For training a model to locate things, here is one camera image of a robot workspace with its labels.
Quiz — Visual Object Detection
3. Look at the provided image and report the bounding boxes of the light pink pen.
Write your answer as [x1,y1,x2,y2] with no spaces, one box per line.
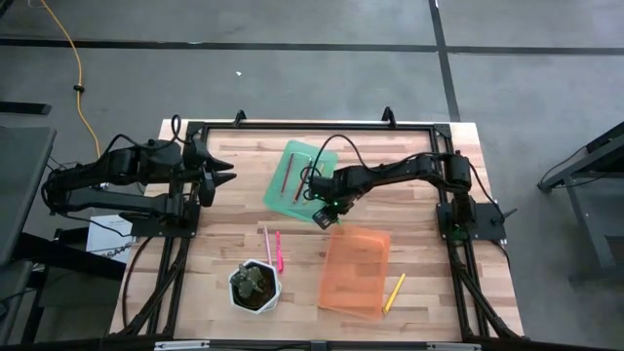
[262,224,274,267]

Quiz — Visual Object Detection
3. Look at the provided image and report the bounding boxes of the orange translucent plastic bin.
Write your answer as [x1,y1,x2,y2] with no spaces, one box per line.
[317,223,393,322]

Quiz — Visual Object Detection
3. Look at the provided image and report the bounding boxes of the yellow floor cable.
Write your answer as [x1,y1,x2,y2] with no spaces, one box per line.
[37,0,102,158]

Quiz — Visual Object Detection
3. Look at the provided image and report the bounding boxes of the orange pencil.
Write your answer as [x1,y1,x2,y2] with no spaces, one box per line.
[292,158,311,204]

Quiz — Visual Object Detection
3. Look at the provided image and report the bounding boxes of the green succulent plant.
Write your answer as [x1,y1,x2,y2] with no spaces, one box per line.
[229,262,268,299]

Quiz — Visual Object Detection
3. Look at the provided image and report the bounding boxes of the white paper sheet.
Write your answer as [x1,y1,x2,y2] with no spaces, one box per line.
[85,216,135,265]

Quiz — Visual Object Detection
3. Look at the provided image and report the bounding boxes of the black aluminium table frame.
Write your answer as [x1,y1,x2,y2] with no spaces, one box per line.
[109,106,527,351]

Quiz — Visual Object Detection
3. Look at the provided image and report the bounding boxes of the dark pencil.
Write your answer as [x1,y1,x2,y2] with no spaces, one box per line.
[280,151,296,195]

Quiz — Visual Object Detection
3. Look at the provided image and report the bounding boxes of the yellow pen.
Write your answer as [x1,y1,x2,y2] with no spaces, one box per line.
[381,272,408,316]

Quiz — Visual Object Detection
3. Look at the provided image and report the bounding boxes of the teal translucent plastic bin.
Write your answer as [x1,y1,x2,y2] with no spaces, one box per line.
[262,139,339,223]

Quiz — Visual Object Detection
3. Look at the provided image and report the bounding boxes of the white hexagonal planter pot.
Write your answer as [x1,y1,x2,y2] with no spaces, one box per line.
[226,257,284,316]

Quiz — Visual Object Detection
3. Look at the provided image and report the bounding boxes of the black floor bar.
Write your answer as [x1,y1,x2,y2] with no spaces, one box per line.
[0,100,53,117]

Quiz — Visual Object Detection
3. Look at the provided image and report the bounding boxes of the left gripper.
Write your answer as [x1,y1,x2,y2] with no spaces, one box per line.
[181,136,239,209]

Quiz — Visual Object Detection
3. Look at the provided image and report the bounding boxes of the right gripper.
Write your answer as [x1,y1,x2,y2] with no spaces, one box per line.
[309,166,366,231]

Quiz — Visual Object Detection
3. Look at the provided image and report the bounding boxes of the grey metal plate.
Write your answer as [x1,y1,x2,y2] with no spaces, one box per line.
[427,342,482,351]
[154,340,211,351]

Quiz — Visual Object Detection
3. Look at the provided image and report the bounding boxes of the black desk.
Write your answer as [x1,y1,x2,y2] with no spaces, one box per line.
[0,125,58,267]

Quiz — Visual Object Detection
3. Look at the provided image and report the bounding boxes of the magenta pen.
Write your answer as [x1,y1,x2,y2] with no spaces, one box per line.
[274,229,286,275]

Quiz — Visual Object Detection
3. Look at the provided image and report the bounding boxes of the dark workstation desk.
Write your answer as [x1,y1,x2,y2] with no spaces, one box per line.
[537,121,624,285]

